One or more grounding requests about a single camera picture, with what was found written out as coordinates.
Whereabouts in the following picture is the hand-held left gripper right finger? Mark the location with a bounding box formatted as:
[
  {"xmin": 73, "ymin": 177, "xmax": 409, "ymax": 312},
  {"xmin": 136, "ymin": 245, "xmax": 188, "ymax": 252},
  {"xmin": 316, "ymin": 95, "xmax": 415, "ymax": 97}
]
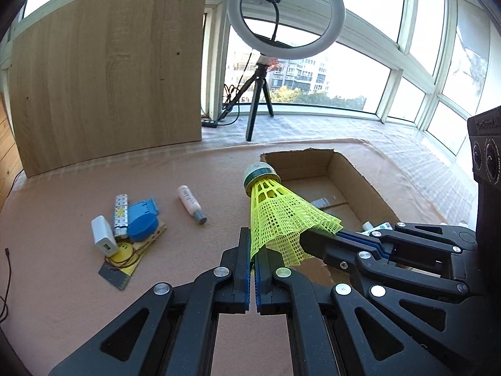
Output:
[{"xmin": 255, "ymin": 245, "xmax": 451, "ymax": 376}]

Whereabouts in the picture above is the white ring light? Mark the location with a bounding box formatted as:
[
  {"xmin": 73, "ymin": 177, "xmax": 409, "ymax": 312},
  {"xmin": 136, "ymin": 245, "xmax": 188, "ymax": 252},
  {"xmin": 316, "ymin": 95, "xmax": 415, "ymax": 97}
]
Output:
[{"xmin": 227, "ymin": 0, "xmax": 346, "ymax": 61}]

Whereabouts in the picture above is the black tripod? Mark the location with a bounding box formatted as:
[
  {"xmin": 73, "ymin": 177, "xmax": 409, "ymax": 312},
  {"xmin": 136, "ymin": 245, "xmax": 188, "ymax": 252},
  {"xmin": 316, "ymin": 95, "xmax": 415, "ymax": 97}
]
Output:
[{"xmin": 217, "ymin": 71, "xmax": 275, "ymax": 142}]

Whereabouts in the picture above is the brown cardboard box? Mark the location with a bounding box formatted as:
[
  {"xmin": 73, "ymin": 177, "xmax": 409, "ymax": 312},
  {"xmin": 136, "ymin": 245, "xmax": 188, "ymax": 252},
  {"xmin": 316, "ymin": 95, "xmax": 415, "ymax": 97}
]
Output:
[{"xmin": 259, "ymin": 148, "xmax": 411, "ymax": 288}]

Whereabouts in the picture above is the light wood panel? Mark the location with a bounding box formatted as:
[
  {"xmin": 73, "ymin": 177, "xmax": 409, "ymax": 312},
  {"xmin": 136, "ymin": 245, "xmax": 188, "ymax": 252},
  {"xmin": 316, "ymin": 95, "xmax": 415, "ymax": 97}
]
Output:
[{"xmin": 8, "ymin": 0, "xmax": 208, "ymax": 179}]

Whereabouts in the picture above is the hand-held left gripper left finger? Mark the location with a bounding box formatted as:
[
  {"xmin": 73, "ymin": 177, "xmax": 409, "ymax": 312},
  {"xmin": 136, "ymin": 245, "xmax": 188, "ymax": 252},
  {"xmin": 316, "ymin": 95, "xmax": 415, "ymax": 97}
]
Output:
[{"xmin": 49, "ymin": 227, "xmax": 252, "ymax": 376}]

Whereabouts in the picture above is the white window frame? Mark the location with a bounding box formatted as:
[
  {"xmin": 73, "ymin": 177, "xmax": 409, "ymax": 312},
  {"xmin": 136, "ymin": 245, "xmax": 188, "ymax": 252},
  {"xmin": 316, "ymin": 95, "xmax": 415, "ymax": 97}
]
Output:
[{"xmin": 0, "ymin": 0, "xmax": 501, "ymax": 157}]

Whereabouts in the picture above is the white charger plug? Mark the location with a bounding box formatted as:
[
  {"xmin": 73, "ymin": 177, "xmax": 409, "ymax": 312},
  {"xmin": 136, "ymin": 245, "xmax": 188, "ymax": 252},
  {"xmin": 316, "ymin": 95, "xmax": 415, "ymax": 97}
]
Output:
[{"xmin": 91, "ymin": 215, "xmax": 118, "ymax": 257}]

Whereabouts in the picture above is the black charging cable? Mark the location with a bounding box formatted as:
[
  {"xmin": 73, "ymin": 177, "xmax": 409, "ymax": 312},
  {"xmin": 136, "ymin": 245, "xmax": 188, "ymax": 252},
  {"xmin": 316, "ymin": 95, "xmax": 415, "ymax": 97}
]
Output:
[{"xmin": 0, "ymin": 248, "xmax": 12, "ymax": 322}]

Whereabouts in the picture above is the yellow ruler-edged card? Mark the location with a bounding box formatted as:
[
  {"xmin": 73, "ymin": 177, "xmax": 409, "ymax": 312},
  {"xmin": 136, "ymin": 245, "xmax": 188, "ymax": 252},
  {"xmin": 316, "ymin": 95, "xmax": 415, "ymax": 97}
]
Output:
[{"xmin": 107, "ymin": 223, "xmax": 166, "ymax": 279}]

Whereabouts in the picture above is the brown cord loop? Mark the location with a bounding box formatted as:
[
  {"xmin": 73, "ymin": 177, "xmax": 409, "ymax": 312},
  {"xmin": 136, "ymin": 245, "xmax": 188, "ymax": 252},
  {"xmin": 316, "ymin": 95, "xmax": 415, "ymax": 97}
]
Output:
[{"xmin": 109, "ymin": 242, "xmax": 142, "ymax": 272}]

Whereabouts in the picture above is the small white grey-capped bottle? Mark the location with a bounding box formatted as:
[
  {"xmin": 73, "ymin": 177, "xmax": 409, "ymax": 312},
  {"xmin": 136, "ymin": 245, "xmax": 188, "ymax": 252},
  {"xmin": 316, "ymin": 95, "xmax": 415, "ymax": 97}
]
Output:
[{"xmin": 177, "ymin": 185, "xmax": 207, "ymax": 225}]

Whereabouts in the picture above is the yellow plastic shuttlecock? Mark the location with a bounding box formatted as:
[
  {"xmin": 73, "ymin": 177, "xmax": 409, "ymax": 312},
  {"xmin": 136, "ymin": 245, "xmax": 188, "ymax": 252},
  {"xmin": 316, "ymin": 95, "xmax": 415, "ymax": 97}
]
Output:
[{"xmin": 243, "ymin": 162, "xmax": 344, "ymax": 266}]

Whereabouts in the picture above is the black ring light cable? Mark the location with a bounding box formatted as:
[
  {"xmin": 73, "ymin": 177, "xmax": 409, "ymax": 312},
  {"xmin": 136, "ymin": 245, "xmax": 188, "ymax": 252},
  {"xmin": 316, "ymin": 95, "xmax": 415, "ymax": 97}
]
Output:
[{"xmin": 201, "ymin": 53, "xmax": 251, "ymax": 128}]

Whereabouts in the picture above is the blue plastic case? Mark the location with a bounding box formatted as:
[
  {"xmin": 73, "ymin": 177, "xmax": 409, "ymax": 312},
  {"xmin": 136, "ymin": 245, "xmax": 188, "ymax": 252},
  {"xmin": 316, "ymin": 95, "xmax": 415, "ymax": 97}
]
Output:
[{"xmin": 127, "ymin": 199, "xmax": 160, "ymax": 243}]

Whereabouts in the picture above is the dark grey ruler-edged card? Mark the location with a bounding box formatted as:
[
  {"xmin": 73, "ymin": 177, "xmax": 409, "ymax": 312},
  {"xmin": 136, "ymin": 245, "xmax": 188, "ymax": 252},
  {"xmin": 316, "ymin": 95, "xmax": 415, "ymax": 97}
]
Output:
[{"xmin": 98, "ymin": 262, "xmax": 132, "ymax": 290}]

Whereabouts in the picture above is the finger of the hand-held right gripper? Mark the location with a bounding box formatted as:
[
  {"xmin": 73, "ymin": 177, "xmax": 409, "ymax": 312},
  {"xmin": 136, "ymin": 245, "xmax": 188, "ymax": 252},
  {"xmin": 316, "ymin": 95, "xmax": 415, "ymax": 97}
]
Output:
[
  {"xmin": 301, "ymin": 228, "xmax": 486, "ymax": 339},
  {"xmin": 338, "ymin": 222, "xmax": 478, "ymax": 279}
]

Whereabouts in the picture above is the patterned small stick packet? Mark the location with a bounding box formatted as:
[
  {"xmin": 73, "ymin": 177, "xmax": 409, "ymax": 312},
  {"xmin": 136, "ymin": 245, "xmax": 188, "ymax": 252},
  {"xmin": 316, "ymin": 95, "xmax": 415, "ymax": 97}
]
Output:
[{"xmin": 113, "ymin": 194, "xmax": 130, "ymax": 239}]

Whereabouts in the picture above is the pine plank board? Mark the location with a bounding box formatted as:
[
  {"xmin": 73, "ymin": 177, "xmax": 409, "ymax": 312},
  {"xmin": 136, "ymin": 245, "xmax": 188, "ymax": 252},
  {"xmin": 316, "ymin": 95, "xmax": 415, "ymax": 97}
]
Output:
[{"xmin": 0, "ymin": 98, "xmax": 20, "ymax": 204}]

